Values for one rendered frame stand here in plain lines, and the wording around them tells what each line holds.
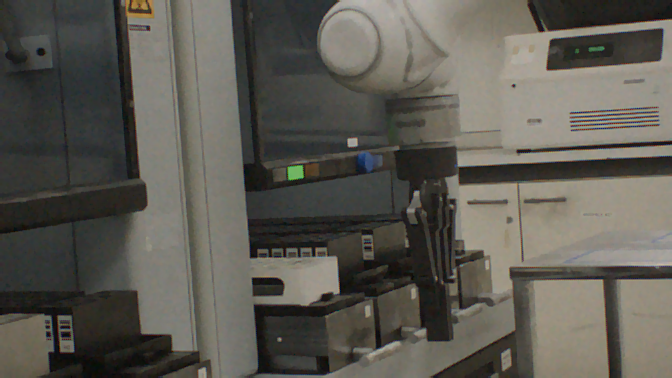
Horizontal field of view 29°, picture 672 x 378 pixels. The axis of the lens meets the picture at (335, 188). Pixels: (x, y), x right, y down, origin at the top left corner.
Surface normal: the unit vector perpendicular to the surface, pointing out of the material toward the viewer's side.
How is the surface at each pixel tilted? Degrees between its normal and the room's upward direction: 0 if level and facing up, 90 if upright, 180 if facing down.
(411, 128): 90
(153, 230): 90
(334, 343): 90
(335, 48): 95
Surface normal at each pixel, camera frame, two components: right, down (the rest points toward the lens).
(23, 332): 0.90, -0.04
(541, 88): -0.47, 0.08
